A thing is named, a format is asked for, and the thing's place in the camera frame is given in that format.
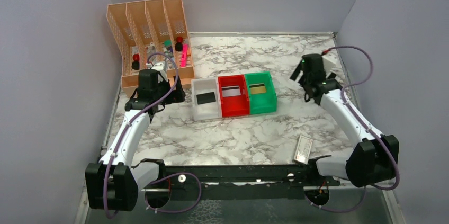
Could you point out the white stapler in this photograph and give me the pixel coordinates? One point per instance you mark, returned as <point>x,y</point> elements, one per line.
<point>151,49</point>

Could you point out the gold credit card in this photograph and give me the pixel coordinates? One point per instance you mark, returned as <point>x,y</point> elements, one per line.
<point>257,89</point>

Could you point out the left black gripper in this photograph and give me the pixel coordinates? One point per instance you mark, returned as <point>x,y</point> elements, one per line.
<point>177,95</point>

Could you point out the pink highlighter pen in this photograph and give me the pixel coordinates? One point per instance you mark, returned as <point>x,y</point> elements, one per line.
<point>185,55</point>

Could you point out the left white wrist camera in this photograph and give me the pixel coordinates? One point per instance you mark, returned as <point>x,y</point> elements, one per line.
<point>160,66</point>

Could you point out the red plastic bin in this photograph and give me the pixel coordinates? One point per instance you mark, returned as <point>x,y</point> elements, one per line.
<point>236,105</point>

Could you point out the white plastic bin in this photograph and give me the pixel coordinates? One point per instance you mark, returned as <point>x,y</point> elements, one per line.
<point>207,111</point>

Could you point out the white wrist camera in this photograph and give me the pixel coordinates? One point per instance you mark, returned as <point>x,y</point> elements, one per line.
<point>329,62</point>
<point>160,66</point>

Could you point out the black credit card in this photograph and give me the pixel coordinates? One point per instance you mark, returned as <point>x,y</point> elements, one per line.
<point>205,98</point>

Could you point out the silver credit card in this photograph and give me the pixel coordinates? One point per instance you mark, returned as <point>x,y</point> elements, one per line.
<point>229,91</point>

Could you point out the silver card tin box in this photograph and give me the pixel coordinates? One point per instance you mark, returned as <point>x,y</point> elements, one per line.
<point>302,150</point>

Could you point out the red black stamp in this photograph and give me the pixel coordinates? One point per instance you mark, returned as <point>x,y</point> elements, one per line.
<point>179,44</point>
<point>135,65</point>

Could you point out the green plastic bin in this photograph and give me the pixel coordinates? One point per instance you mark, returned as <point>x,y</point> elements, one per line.
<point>261,103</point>

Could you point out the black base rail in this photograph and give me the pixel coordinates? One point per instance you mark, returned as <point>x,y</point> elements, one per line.
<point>236,182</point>

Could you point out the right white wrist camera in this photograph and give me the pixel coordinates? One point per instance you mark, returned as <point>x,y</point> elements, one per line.
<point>329,62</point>

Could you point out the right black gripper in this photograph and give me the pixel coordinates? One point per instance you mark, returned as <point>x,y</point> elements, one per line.
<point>302,76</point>

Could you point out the peach plastic desk organizer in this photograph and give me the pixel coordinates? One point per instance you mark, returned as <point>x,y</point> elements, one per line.
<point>136,24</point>

